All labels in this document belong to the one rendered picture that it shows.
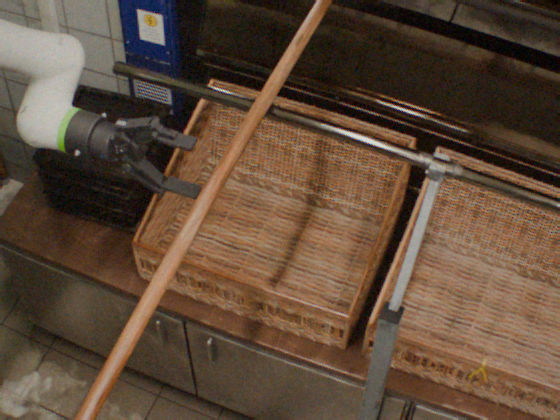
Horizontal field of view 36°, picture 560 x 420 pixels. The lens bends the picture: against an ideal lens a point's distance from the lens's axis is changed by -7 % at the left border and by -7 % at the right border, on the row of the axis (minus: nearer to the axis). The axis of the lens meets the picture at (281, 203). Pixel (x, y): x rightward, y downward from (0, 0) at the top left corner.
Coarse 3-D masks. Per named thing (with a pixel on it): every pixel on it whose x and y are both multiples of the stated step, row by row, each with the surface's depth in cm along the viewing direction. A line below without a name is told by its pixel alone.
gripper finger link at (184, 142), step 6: (162, 138) 166; (180, 138) 166; (186, 138) 166; (192, 138) 166; (168, 144) 166; (174, 144) 165; (180, 144) 165; (186, 144) 165; (192, 144) 165; (186, 150) 165
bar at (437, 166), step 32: (128, 64) 192; (224, 96) 185; (320, 128) 181; (416, 160) 176; (448, 160) 175; (512, 192) 171; (416, 224) 178; (416, 256) 179; (384, 320) 179; (384, 352) 188; (384, 384) 203
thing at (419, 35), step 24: (288, 0) 209; (312, 0) 206; (336, 0) 205; (360, 0) 205; (384, 24) 202; (408, 24) 200; (432, 24) 200; (456, 24) 200; (456, 48) 199; (480, 48) 196; (504, 48) 196; (528, 48) 196; (528, 72) 195; (552, 72) 192
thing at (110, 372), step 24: (312, 24) 195; (288, 48) 190; (288, 72) 187; (264, 96) 181; (240, 144) 173; (216, 168) 170; (216, 192) 167; (192, 216) 162; (192, 240) 161; (168, 264) 156; (144, 312) 150; (120, 336) 147; (120, 360) 144; (96, 384) 141; (96, 408) 139
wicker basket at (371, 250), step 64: (192, 128) 231; (384, 128) 224; (256, 192) 245; (320, 192) 242; (384, 192) 234; (192, 256) 232; (256, 256) 233; (320, 256) 233; (384, 256) 232; (256, 320) 221; (320, 320) 210
